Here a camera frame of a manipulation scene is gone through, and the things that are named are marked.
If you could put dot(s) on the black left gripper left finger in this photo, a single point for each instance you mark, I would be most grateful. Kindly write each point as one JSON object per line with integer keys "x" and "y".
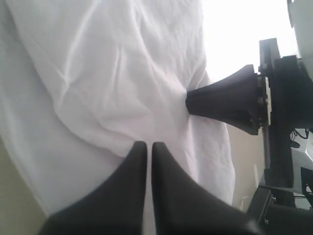
{"x": 114, "y": 208}

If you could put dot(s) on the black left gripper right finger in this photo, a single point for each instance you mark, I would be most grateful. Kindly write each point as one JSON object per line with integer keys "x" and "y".
{"x": 182, "y": 207}

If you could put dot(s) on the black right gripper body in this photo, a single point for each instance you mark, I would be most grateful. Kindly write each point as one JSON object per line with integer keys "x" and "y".
{"x": 287, "y": 109}

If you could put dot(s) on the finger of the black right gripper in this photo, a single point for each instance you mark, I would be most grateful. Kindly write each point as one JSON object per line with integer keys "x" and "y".
{"x": 232, "y": 100}

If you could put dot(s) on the white t-shirt red print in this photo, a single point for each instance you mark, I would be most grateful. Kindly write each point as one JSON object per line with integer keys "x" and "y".
{"x": 82, "y": 80}

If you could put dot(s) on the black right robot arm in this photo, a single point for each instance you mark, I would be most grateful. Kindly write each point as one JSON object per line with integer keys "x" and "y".
{"x": 287, "y": 211}

